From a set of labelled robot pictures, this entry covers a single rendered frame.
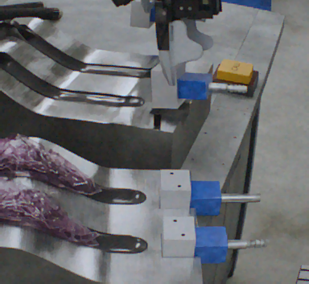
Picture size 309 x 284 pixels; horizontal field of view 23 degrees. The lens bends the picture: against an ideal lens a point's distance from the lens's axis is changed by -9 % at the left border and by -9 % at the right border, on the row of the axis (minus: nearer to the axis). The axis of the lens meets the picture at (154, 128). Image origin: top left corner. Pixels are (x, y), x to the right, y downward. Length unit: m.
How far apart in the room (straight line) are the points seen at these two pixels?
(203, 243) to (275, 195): 1.77
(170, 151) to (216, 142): 0.17
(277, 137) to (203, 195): 2.05
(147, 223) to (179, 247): 0.08
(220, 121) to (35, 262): 0.58
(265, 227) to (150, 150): 1.42
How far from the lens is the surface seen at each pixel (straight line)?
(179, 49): 1.09
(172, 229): 0.91
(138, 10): 1.41
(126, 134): 1.11
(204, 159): 1.22
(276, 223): 2.52
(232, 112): 1.36
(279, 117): 3.20
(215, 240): 0.91
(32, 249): 0.85
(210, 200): 1.00
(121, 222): 0.96
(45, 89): 1.22
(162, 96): 1.12
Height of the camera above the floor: 1.40
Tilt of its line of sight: 28 degrees down
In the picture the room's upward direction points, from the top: 3 degrees clockwise
